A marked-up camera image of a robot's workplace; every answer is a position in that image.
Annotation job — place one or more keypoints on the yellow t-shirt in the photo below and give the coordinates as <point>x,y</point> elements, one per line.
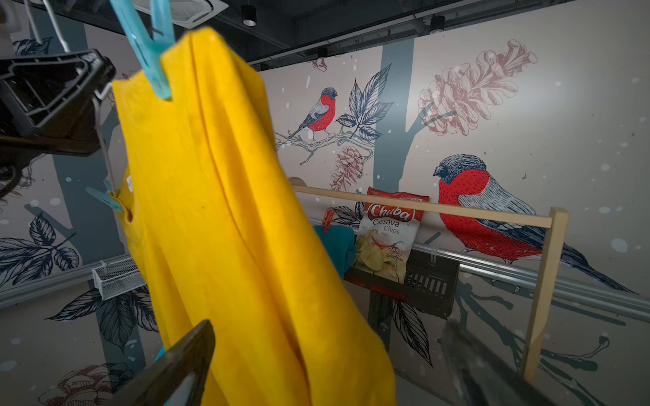
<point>215,227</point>

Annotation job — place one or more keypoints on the red clothespin on rod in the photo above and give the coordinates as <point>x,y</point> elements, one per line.
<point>327,219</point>

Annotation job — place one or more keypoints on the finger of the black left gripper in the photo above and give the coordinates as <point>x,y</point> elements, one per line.
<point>48,106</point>

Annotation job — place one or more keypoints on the white wire hanger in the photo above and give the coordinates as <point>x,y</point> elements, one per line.
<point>97,100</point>

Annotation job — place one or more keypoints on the teal clothespin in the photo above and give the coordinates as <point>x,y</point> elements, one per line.
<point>149,47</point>
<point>105,198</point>

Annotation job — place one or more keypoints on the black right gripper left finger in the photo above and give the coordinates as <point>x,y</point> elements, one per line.
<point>178,377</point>

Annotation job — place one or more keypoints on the wooden clothes rack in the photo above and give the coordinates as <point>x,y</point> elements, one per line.
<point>556,225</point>

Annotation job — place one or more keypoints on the teal t-shirt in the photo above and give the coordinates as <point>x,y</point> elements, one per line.
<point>339,243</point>

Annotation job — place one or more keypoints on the red Chuba chips bag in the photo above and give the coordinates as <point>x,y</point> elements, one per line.
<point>386,236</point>

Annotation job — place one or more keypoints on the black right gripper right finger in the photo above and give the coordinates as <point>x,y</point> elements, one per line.
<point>480,377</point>

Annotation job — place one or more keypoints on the white wire wall shelf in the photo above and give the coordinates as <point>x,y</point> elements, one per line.
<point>117,277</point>

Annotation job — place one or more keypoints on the black wall basket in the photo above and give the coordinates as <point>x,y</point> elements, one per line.
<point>429,286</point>

